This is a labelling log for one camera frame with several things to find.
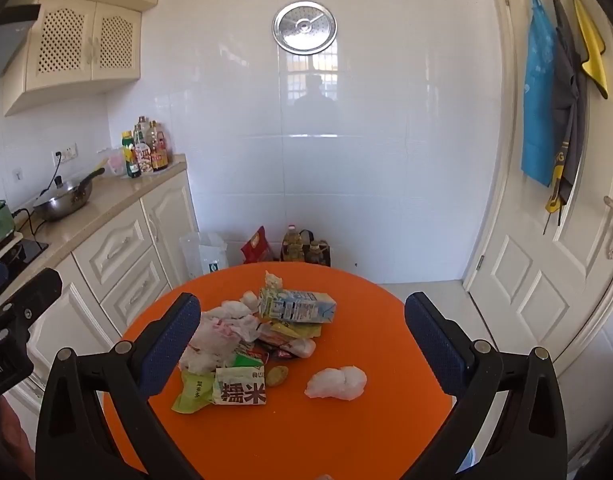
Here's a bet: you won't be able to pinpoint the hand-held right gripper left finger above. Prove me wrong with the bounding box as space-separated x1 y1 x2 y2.
35 292 203 480

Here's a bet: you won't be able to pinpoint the yellow cloth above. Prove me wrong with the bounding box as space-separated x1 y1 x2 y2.
571 0 610 100

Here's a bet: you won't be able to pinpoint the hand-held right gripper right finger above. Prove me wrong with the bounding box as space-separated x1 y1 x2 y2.
404 291 569 480

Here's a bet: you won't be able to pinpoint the steel wok with lid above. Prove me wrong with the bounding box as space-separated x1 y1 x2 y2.
32 166 106 222

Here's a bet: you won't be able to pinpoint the green snack wrapper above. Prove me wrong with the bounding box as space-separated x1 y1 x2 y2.
171 370 218 415

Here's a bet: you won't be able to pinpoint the cream kitchen base cabinet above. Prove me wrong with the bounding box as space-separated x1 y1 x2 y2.
0 154 203 411

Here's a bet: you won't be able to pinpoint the red rice bag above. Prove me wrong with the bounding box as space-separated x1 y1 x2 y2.
240 226 274 264

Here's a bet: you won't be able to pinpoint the blue apron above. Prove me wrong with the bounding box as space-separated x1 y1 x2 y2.
521 0 558 187

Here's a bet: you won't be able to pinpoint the dark red candy wrapper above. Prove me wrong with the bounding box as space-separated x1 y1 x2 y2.
255 337 294 361

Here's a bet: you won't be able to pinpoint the pink clear plastic cup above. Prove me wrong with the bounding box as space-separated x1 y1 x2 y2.
105 147 128 177

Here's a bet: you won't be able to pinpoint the grey range hood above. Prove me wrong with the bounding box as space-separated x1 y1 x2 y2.
0 4 42 82

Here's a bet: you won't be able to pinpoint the white green printed packet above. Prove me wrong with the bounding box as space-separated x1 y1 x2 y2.
212 364 267 407

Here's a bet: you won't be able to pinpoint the large white tissue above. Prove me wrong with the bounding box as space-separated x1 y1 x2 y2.
305 366 368 401

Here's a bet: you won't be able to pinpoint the white wall outlet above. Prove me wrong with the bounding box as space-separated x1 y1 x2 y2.
52 142 79 164

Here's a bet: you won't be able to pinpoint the green bottle yellow label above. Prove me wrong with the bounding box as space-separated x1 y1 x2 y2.
120 131 142 179

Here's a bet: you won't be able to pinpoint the black power cable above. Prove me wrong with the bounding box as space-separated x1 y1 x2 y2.
11 206 41 239
36 150 63 198

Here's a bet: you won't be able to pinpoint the cooking oil bottles in bag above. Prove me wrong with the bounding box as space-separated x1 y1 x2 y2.
280 229 333 267

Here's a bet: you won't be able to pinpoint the person's left forearm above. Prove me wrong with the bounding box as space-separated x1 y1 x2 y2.
0 394 36 480

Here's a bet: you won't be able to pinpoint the yellow cooking oil bottle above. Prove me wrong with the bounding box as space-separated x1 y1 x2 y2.
283 225 307 263

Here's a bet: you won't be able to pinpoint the dark oil bottle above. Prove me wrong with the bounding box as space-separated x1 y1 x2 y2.
306 240 330 266

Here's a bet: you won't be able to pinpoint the black induction cooktop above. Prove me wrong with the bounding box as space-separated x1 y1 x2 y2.
0 232 50 283

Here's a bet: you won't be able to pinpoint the grey apron yellow trim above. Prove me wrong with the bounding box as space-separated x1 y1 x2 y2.
543 0 590 236

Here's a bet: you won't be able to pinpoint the cream lattice door wall cabinet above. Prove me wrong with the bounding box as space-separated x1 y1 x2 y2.
3 0 143 117

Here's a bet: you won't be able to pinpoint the round steel lid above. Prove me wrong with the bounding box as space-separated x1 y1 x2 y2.
272 0 340 55

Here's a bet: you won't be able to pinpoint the clear bottle white red label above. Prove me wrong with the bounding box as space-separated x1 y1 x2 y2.
133 121 154 174

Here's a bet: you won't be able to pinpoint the olive brown lump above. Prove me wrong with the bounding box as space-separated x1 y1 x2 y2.
264 365 290 388

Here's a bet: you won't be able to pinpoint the white panel door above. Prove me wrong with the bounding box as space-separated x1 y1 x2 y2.
461 0 613 378

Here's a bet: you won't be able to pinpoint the white blue milk carton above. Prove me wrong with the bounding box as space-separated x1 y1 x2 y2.
258 287 338 325

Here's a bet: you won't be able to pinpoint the white plastic bag pink print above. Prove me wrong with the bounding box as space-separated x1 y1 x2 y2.
179 310 261 375

